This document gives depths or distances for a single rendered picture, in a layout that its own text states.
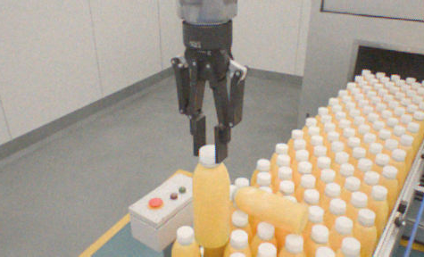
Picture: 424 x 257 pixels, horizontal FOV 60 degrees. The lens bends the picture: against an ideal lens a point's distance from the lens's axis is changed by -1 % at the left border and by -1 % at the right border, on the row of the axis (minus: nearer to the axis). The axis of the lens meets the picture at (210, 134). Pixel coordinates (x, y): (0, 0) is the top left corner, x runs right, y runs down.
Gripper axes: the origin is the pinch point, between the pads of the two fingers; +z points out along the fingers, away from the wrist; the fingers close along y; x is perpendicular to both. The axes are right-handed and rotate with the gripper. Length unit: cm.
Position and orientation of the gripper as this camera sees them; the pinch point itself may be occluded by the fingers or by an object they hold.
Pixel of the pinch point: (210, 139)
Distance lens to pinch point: 63.6
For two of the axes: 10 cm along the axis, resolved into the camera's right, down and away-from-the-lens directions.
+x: 5.5, -4.0, 7.3
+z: 0.2, 8.8, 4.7
